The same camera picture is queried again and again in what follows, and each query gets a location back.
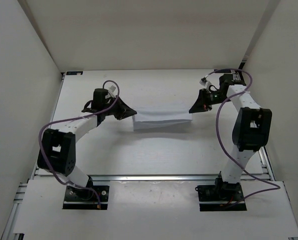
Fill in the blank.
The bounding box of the blue left corner label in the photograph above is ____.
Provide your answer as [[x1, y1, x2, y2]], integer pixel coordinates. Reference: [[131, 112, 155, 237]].
[[65, 71, 84, 76]]

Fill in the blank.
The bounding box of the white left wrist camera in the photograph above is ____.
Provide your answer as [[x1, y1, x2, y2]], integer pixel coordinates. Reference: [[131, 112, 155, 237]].
[[106, 85, 117, 98]]

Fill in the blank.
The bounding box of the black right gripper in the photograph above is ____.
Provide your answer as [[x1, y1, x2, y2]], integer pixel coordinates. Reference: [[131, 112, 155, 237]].
[[189, 88, 231, 114]]

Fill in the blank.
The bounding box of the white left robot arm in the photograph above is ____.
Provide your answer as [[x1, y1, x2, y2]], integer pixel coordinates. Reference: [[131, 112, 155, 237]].
[[37, 88, 137, 200]]

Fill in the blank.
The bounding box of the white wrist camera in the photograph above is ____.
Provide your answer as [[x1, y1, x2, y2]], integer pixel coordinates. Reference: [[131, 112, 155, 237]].
[[199, 77, 212, 89], [106, 85, 117, 98]]

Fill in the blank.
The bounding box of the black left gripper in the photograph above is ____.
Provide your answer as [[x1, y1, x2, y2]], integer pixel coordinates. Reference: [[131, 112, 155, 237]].
[[102, 95, 136, 121]]

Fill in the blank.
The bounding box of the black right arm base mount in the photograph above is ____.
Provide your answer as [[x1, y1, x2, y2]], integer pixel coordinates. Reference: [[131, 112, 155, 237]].
[[195, 177, 247, 212]]

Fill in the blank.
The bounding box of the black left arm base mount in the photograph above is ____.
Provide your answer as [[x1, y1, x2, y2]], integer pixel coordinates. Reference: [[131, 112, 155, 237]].
[[62, 185, 110, 210]]

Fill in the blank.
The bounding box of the aluminium left front frame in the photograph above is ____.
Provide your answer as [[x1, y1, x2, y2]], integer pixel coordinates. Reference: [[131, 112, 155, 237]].
[[0, 182, 31, 240]]

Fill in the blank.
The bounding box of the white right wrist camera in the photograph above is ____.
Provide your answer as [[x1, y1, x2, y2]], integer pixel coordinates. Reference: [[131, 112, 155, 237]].
[[199, 77, 212, 89]]

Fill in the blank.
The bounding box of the white fabric skirt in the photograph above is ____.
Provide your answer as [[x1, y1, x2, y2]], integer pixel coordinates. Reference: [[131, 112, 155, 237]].
[[132, 103, 193, 131]]

